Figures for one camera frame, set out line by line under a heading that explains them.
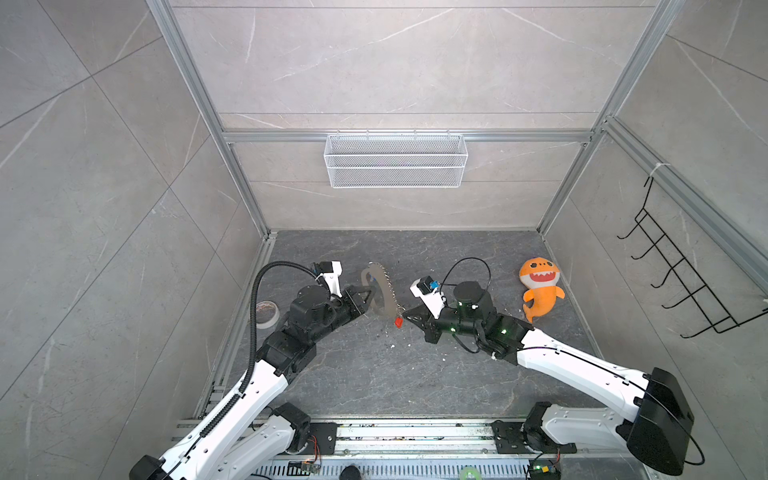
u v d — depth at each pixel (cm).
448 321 63
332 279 64
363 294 69
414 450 73
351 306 61
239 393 45
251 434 56
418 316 66
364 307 65
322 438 73
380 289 71
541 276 97
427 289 62
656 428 38
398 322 74
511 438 73
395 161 101
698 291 63
